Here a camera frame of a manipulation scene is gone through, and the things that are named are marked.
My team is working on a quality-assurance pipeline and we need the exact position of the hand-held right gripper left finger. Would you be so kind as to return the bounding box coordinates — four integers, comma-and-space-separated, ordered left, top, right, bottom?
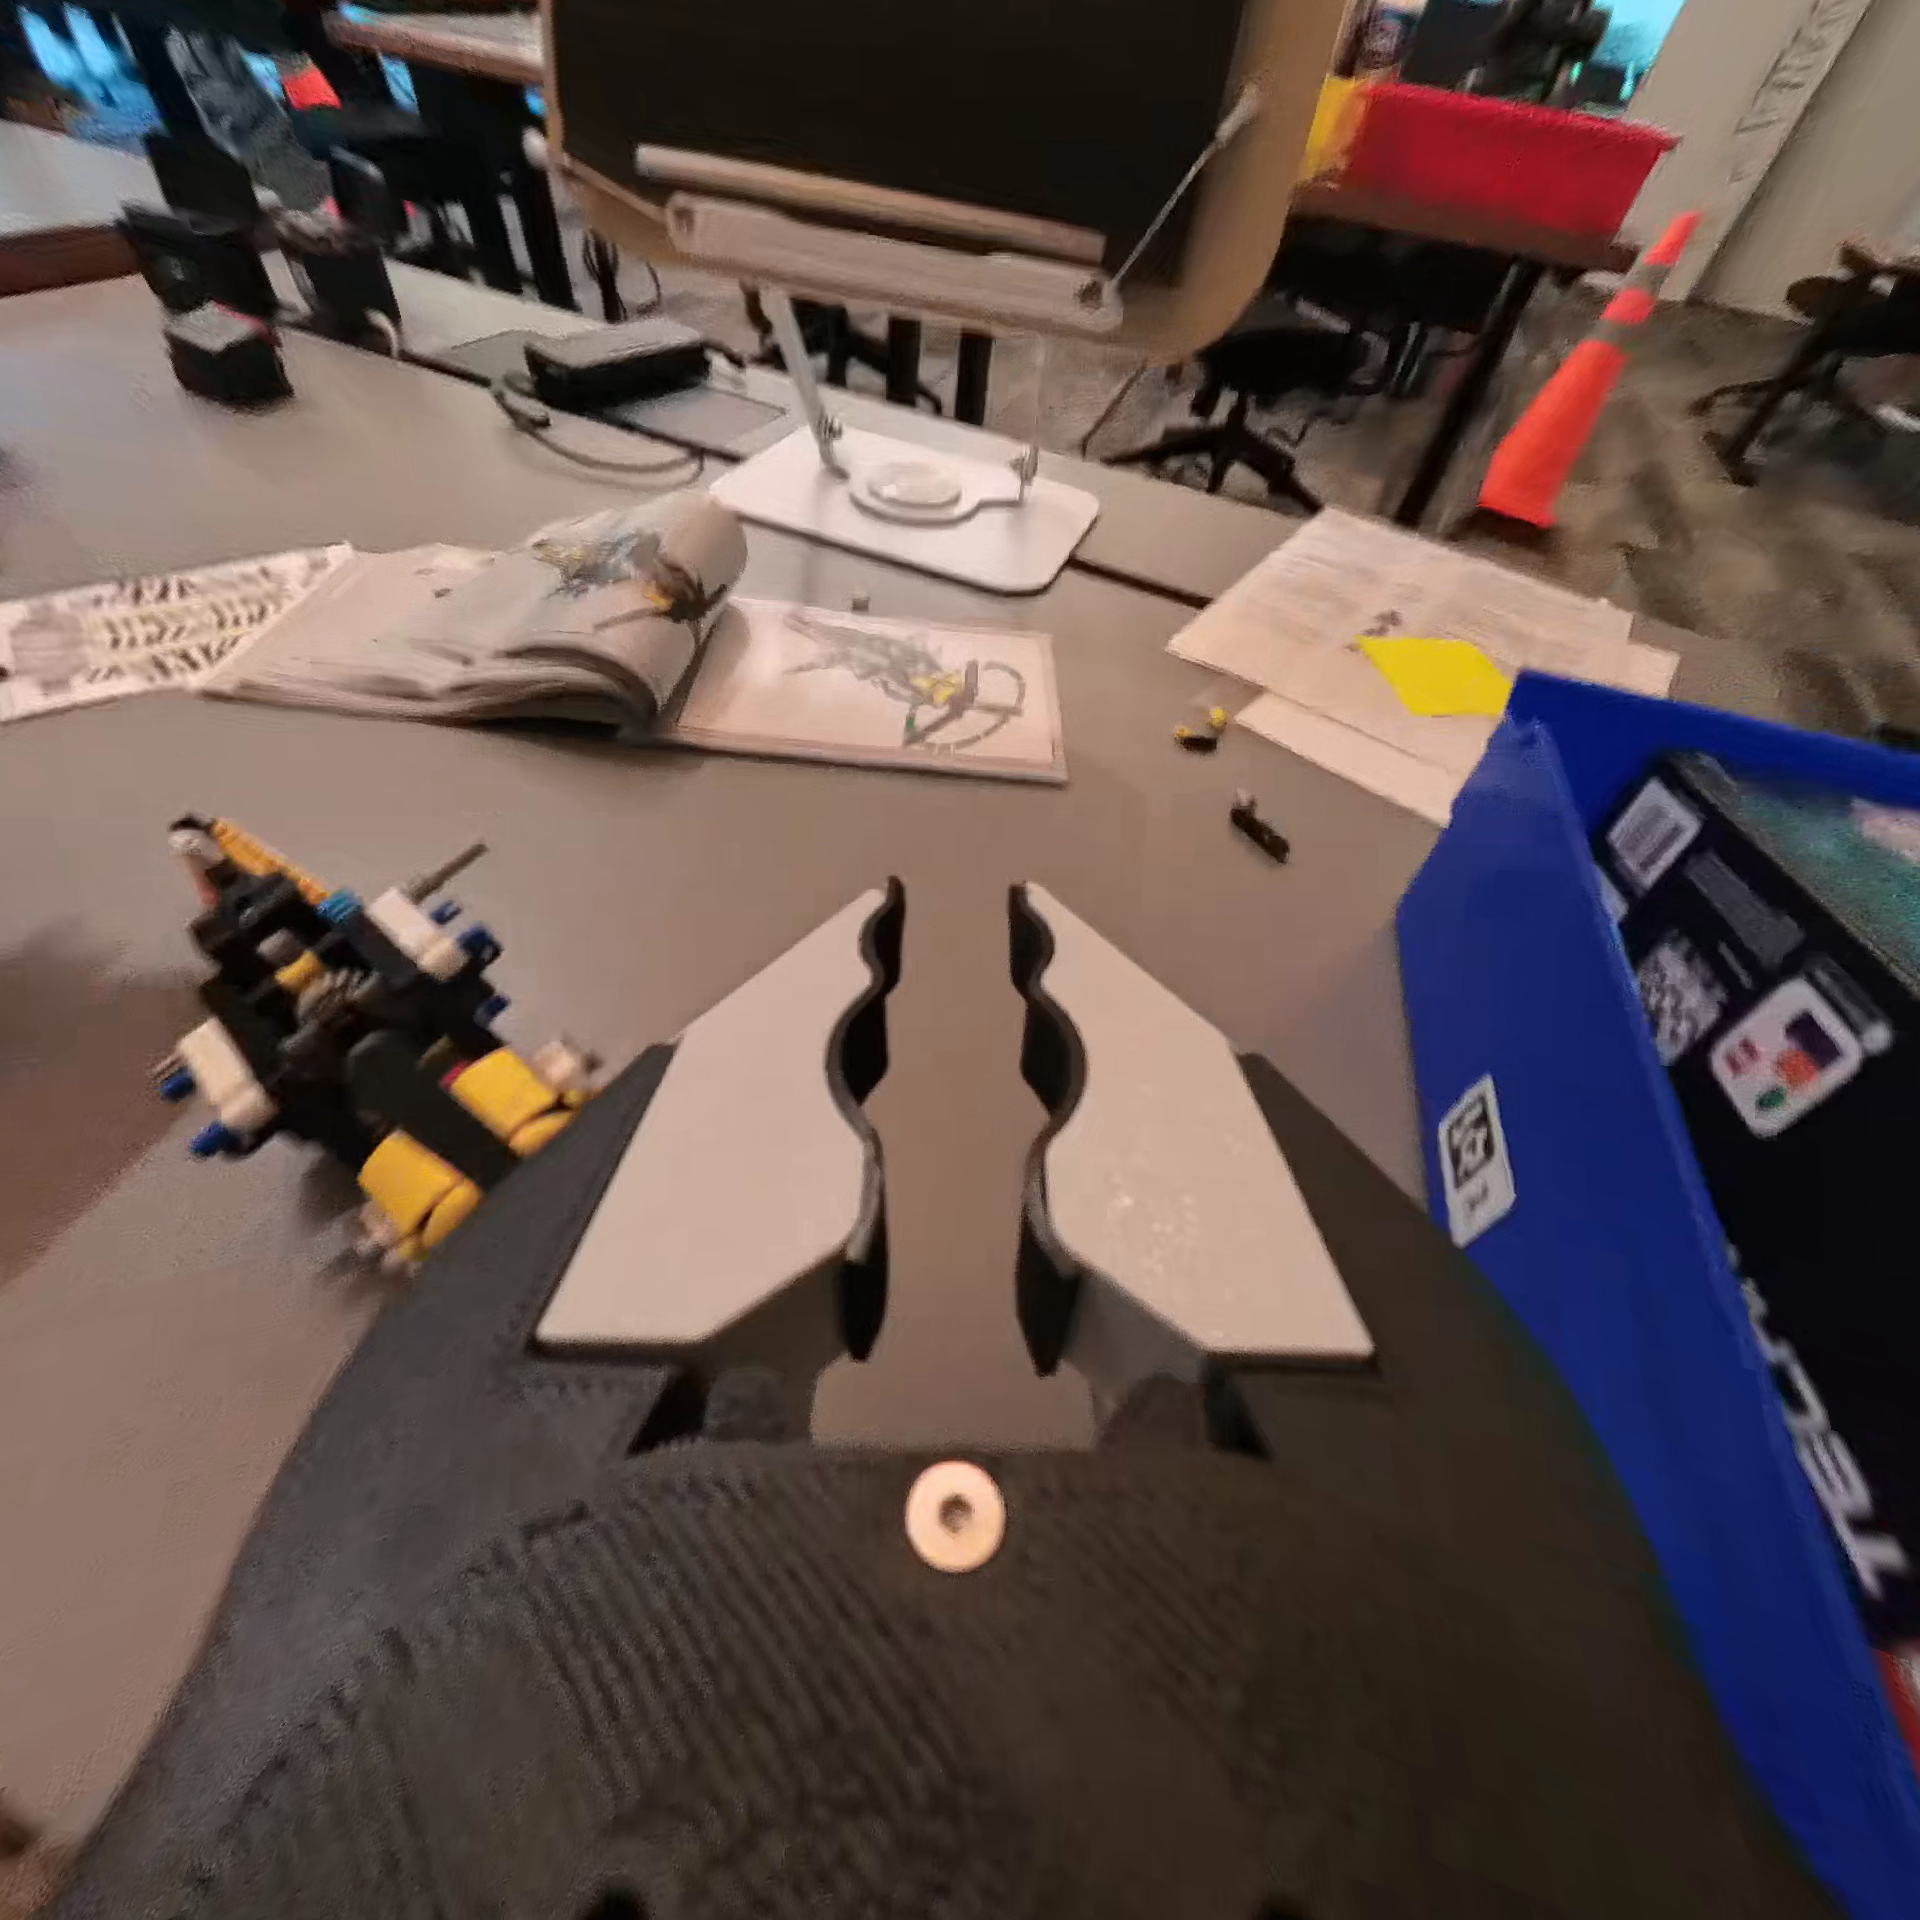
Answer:
534, 879, 909, 1364

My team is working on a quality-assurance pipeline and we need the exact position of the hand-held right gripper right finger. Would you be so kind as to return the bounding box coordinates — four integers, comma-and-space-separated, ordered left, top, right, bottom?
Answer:
1007, 880, 1377, 1407

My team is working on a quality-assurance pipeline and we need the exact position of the yellow black lego helicopter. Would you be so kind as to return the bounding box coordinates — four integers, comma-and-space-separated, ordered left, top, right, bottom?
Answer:
149, 814, 609, 1277

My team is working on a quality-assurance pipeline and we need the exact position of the lego instruction booklet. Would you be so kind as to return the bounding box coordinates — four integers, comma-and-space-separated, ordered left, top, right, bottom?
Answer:
202, 492, 1069, 786

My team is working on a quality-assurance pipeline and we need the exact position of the black lego set box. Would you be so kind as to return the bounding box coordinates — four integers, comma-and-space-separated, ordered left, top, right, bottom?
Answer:
1589, 751, 1920, 1741

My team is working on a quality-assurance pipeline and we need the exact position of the lego sticker sheet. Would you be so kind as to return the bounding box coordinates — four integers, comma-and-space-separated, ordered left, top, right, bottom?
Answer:
0, 543, 358, 725

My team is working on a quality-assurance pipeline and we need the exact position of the blue plastic bin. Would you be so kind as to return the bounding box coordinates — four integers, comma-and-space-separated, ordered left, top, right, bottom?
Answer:
1396, 669, 1920, 1920

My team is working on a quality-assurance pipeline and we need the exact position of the white printed paper sheet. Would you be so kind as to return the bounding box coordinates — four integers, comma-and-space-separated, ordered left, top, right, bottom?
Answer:
1235, 646, 1682, 830
1167, 508, 1636, 737

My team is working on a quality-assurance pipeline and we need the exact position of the yellow sticky note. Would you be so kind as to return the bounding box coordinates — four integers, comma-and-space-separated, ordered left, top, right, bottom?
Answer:
1352, 634, 1513, 722

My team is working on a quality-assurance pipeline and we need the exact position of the black office chair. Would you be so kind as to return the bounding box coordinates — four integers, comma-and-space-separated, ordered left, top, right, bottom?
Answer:
1102, 322, 1390, 516

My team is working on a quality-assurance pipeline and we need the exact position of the black power brick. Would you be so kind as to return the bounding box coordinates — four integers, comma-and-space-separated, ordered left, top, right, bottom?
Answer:
521, 318, 710, 409

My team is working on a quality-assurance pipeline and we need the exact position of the orange traffic cone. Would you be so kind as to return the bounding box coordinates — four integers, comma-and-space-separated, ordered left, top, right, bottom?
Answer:
1477, 212, 1706, 530

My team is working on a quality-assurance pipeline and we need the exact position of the black device with red mark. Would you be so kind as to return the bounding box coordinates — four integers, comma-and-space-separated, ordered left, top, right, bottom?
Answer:
161, 305, 295, 409

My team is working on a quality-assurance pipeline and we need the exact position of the red plastic bin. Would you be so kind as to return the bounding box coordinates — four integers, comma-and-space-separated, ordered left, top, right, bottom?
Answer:
1337, 80, 1679, 243

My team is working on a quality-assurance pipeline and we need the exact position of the monitor on white stand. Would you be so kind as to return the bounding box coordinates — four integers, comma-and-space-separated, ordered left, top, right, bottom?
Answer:
539, 0, 1360, 597

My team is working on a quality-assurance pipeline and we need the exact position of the black cable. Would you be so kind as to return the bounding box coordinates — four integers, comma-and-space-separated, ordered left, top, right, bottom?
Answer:
492, 375, 707, 486

